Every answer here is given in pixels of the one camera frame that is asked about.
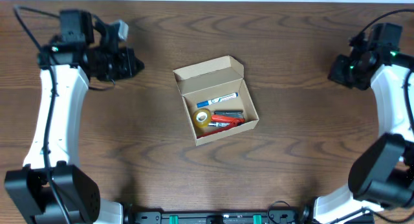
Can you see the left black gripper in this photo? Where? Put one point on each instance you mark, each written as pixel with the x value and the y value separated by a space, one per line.
pixel 128 63

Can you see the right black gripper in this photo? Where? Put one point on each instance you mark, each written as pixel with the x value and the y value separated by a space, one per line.
pixel 338 72

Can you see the cardboard box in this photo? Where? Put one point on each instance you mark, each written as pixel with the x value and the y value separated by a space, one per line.
pixel 212 79

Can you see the yellow tape roll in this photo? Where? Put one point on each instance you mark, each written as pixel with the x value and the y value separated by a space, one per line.
pixel 202 117

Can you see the blue marker pen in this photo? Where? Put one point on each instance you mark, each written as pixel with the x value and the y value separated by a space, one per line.
pixel 217 100

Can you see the orange utility knife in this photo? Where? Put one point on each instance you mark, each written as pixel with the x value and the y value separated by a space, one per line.
pixel 234 123

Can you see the black marker pen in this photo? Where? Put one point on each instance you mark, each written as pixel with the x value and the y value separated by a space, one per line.
pixel 218 124

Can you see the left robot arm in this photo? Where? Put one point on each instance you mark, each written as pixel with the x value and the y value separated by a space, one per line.
pixel 51 187

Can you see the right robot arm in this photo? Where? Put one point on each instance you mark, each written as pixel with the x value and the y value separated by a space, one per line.
pixel 382 177

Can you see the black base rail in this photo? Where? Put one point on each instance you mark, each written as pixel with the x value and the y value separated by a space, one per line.
pixel 284 215

